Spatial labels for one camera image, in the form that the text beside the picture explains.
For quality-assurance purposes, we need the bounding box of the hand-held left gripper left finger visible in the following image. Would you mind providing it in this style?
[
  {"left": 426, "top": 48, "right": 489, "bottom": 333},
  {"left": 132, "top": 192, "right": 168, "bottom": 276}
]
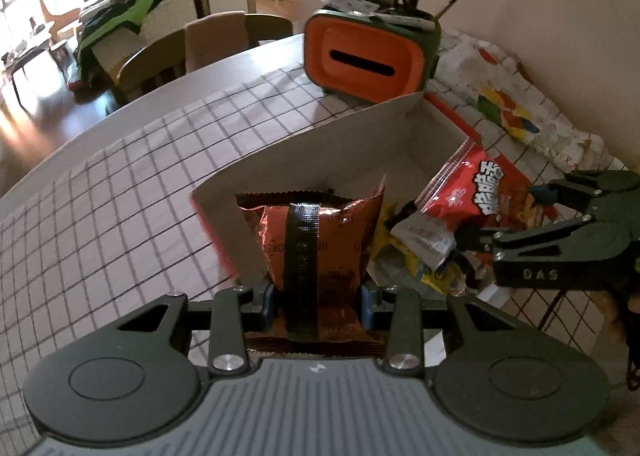
[{"left": 116, "top": 283, "right": 277, "bottom": 378}]

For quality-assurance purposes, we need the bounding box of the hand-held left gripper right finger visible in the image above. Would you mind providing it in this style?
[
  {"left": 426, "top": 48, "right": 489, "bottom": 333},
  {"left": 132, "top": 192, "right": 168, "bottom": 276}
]
[{"left": 360, "top": 283, "right": 518, "bottom": 379}]

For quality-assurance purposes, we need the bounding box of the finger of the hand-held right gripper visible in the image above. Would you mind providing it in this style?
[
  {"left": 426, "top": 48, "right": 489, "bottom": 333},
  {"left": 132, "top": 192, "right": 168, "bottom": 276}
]
[
  {"left": 452, "top": 217, "right": 596, "bottom": 257},
  {"left": 530, "top": 169, "right": 616, "bottom": 214}
]

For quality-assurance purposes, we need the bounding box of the brown snack bag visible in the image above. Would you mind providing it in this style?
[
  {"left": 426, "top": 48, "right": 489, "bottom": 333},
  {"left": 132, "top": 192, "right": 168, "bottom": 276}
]
[{"left": 236, "top": 175, "right": 388, "bottom": 354}]

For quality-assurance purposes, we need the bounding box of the red snack bag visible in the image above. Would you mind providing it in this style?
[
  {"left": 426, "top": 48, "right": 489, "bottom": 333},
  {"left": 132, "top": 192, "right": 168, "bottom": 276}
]
[{"left": 417, "top": 136, "right": 566, "bottom": 257}]

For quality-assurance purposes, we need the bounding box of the silver foil snack packet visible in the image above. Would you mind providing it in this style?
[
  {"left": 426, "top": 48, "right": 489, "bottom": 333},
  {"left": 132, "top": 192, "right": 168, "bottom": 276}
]
[{"left": 390, "top": 209, "right": 458, "bottom": 273}]

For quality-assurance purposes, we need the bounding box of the orange cardboard box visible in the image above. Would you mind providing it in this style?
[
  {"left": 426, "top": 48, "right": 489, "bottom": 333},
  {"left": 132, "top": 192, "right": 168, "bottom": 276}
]
[{"left": 190, "top": 91, "right": 551, "bottom": 297}]

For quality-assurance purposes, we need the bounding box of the person's right hand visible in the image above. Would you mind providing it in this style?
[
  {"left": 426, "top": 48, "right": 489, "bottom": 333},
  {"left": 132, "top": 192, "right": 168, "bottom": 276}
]
[{"left": 597, "top": 286, "right": 640, "bottom": 342}]

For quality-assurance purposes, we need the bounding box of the colourful patterned cloth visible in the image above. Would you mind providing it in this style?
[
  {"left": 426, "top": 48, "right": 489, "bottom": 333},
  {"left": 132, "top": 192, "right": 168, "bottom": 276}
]
[{"left": 430, "top": 29, "right": 631, "bottom": 172}]

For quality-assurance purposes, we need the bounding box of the orange tissue box holder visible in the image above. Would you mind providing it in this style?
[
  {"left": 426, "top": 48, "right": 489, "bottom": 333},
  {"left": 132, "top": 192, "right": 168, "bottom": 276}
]
[{"left": 304, "top": 9, "right": 443, "bottom": 104}]

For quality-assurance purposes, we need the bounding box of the wooden chair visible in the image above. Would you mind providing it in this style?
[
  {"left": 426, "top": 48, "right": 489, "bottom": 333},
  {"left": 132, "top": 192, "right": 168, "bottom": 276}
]
[{"left": 116, "top": 11, "right": 293, "bottom": 104}]

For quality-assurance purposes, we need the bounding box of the white yellow covered armchair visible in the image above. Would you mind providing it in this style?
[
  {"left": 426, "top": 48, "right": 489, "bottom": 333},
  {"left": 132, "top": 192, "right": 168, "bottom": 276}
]
[{"left": 92, "top": 0, "right": 211, "bottom": 72}]

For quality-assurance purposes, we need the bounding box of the coffee table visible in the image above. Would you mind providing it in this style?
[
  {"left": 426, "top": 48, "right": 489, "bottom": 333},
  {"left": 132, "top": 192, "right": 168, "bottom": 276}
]
[{"left": 0, "top": 31, "right": 71, "bottom": 102}]

